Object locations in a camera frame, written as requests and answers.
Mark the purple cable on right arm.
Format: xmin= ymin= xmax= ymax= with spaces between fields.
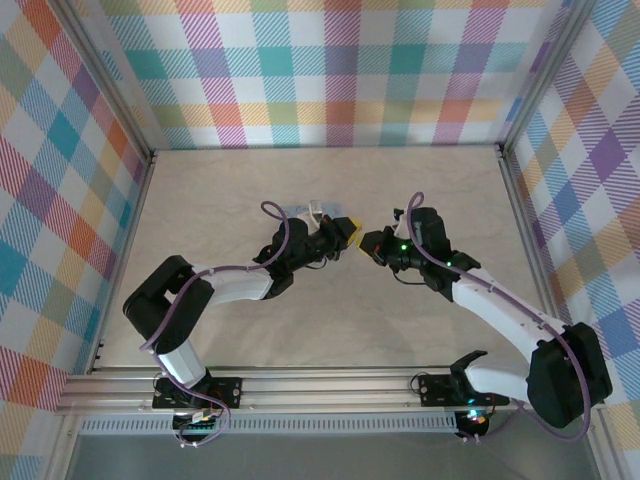
xmin=406 ymin=191 xmax=594 ymax=446

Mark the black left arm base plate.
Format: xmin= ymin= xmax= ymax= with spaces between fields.
xmin=151 ymin=376 xmax=244 ymax=410

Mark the aluminium frame post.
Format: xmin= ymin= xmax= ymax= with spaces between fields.
xmin=58 ymin=0 xmax=157 ymax=157
xmin=497 ymin=0 xmax=592 ymax=154

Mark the grey slotted cable duct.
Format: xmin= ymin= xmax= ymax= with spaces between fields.
xmin=78 ymin=411 xmax=459 ymax=435

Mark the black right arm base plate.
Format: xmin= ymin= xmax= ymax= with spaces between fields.
xmin=416 ymin=371 xmax=512 ymax=407

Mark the aluminium side rail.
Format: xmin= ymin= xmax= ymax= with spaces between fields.
xmin=494 ymin=144 xmax=574 ymax=331
xmin=87 ymin=149 xmax=159 ymax=375

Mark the aluminium mounting rail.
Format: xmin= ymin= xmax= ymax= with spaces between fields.
xmin=53 ymin=365 xmax=609 ymax=417

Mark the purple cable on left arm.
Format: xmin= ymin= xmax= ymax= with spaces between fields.
xmin=139 ymin=200 xmax=302 ymax=447

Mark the thin black right gripper cable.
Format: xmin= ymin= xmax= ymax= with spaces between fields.
xmin=391 ymin=268 xmax=427 ymax=288

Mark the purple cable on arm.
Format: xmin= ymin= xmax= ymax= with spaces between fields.
xmin=139 ymin=200 xmax=302 ymax=447
xmin=406 ymin=191 xmax=594 ymax=446

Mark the light blue cartoon diary box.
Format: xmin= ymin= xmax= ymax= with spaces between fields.
xmin=279 ymin=200 xmax=344 ymax=217

